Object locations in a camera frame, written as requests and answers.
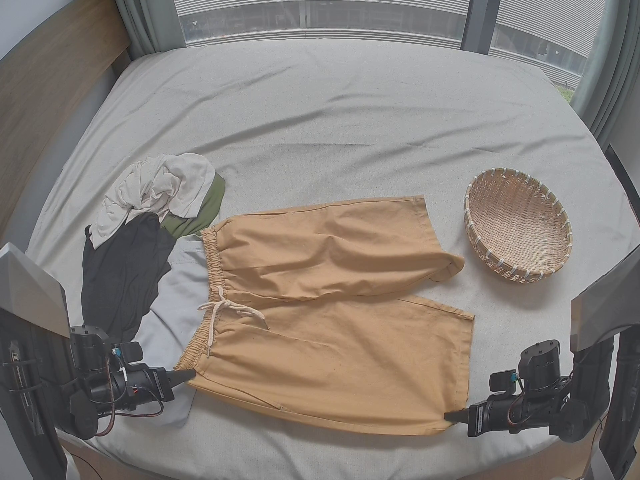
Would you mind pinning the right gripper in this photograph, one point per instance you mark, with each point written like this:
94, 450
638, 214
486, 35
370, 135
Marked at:
492, 415

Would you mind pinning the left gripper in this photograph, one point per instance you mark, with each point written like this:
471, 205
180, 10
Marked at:
145, 385

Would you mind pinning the tan shorts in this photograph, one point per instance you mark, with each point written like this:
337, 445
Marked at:
325, 358

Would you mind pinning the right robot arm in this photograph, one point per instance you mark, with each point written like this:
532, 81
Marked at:
540, 363

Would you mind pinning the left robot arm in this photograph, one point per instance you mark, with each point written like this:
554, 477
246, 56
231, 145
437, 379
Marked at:
87, 348

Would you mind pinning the pale blue garment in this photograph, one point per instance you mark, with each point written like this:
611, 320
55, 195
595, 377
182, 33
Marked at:
175, 298

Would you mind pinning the black garment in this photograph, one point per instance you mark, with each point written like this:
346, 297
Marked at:
120, 278

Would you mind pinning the green garment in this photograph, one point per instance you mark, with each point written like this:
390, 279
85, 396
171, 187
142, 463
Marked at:
200, 213

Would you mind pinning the round woven basket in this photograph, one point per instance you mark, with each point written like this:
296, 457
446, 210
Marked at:
520, 218

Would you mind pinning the white garment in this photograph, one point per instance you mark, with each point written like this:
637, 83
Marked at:
160, 183

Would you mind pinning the bed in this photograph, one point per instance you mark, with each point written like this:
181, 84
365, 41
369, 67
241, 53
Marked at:
350, 93

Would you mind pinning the blue-green curtain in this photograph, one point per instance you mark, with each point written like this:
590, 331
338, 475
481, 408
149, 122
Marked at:
145, 8
615, 43

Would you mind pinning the window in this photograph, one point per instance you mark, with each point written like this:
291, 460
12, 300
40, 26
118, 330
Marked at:
325, 18

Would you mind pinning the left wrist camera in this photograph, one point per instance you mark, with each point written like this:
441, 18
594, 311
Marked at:
129, 354

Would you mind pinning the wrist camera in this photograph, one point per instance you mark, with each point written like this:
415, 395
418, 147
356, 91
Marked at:
501, 380
129, 354

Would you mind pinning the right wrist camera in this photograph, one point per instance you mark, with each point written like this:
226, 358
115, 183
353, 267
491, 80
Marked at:
501, 380

